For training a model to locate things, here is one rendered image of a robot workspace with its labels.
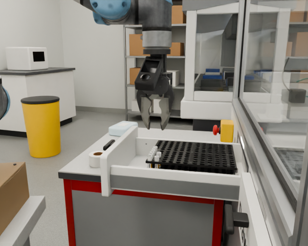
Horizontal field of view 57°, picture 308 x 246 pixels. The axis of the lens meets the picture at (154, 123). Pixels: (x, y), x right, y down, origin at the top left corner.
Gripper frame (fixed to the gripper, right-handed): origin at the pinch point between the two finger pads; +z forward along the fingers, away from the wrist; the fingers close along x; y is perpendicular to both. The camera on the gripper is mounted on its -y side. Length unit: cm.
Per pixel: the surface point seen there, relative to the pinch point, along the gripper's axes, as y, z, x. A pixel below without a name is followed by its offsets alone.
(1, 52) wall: 298, -17, 286
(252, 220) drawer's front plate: -33.5, 4.6, -21.2
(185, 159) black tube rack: -3.2, 7.7, -8.5
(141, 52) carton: 387, -16, 100
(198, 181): -11.0, 9.8, -12.5
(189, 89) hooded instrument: 82, 1, -3
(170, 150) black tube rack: 2.1, 7.3, -4.1
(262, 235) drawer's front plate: -36.9, 4.5, -22.1
